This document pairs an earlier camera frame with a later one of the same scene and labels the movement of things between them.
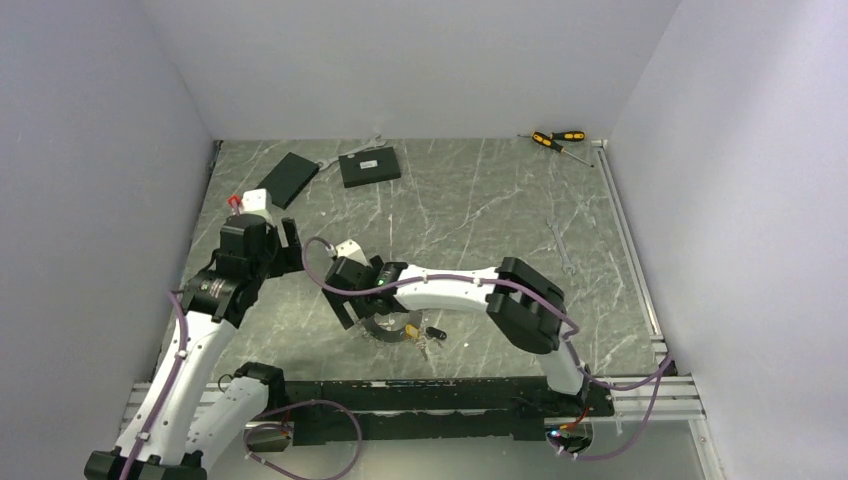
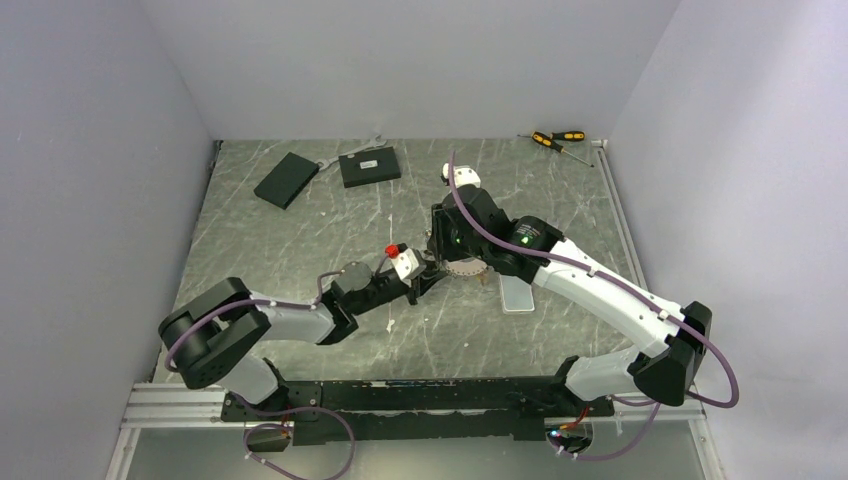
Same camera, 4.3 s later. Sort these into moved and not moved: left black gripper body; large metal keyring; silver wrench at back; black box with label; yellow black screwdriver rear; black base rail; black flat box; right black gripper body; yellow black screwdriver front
Moved: large metal keyring; left black gripper body; right black gripper body
Not moved: yellow black screwdriver front; black base rail; black flat box; silver wrench at back; black box with label; yellow black screwdriver rear
